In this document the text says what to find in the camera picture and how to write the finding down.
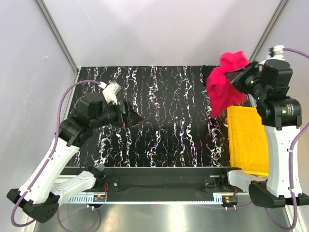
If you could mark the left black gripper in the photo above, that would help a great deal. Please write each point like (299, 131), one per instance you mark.
(123, 113)

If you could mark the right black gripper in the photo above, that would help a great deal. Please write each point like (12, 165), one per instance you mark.
(244, 76)

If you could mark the pink t shirt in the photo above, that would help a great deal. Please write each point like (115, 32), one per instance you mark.
(220, 92)

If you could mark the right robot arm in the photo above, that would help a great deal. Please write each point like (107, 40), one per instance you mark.
(268, 83)

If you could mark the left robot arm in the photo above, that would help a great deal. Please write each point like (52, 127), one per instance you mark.
(39, 198)

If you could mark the folded black t shirt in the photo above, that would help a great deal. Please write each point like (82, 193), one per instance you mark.
(205, 72)

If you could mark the yellow plastic bin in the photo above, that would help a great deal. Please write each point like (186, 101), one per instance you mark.
(248, 147)

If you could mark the left connector block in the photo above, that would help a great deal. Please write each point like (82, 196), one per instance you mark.
(99, 198)

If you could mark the connector block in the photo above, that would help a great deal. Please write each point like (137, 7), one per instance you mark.
(232, 199)
(99, 198)

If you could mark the right connector block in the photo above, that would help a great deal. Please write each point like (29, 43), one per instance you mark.
(232, 199)

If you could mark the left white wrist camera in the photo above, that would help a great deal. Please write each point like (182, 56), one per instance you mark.
(110, 91)

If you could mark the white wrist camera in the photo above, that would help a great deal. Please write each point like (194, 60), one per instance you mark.
(276, 52)
(110, 91)

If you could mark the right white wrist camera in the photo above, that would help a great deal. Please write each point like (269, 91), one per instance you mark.
(276, 52)

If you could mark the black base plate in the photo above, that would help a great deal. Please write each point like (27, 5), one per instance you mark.
(166, 180)

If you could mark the right aluminium frame post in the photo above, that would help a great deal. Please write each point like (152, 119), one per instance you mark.
(269, 28)

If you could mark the aluminium frame post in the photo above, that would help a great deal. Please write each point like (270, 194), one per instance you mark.
(56, 34)
(269, 28)

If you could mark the slotted cable duct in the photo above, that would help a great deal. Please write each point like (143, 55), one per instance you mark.
(156, 198)

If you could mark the left aluminium frame post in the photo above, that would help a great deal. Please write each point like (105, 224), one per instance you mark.
(56, 34)

